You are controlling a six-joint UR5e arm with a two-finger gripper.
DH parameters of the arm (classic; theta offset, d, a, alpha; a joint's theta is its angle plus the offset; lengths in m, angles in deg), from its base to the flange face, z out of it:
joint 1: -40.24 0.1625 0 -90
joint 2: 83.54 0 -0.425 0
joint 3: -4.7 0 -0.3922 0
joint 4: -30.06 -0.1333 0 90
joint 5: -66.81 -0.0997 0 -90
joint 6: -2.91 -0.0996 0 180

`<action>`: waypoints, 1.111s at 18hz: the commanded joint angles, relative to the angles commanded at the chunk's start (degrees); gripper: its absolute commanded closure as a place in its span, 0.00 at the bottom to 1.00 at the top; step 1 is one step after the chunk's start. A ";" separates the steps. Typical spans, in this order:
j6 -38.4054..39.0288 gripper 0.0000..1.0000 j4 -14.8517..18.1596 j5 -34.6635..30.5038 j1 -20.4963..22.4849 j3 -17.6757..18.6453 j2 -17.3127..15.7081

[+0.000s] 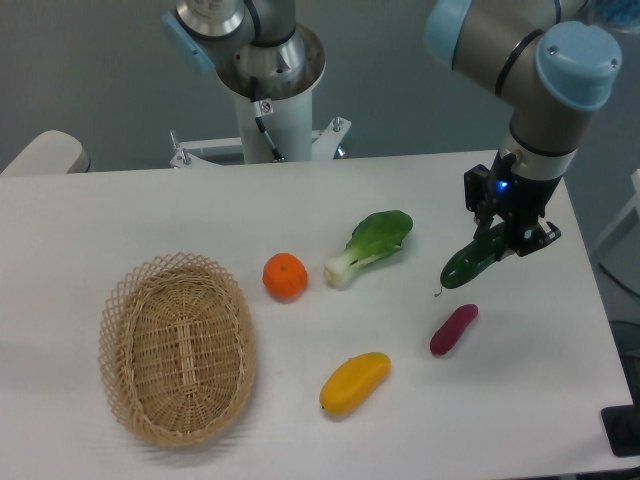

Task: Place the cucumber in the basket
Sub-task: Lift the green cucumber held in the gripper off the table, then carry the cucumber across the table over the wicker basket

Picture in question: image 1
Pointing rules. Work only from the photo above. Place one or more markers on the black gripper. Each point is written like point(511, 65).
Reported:
point(521, 203)

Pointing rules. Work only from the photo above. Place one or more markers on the green cucumber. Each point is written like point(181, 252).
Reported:
point(472, 260)

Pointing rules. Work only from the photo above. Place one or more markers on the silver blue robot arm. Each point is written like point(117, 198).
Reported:
point(553, 70)

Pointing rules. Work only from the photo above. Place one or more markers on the woven wicker basket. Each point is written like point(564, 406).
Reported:
point(177, 350)

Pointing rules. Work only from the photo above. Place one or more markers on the purple sweet potato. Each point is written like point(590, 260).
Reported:
point(451, 331)

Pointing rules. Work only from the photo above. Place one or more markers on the green bok choy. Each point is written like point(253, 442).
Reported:
point(378, 236)

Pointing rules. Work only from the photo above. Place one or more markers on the yellow mango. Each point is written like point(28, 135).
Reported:
point(353, 382)

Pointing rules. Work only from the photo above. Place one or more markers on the black device at table edge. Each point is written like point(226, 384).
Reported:
point(621, 425)

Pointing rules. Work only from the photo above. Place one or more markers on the orange tangerine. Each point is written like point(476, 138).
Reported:
point(284, 276)

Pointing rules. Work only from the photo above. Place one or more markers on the white chair back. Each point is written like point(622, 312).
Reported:
point(50, 153)

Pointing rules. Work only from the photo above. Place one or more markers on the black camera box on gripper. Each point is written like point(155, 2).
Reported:
point(476, 187)

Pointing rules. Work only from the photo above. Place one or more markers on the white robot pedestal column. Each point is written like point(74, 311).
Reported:
point(272, 87)

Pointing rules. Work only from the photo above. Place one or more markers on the white pedestal base frame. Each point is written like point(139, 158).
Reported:
point(324, 145)

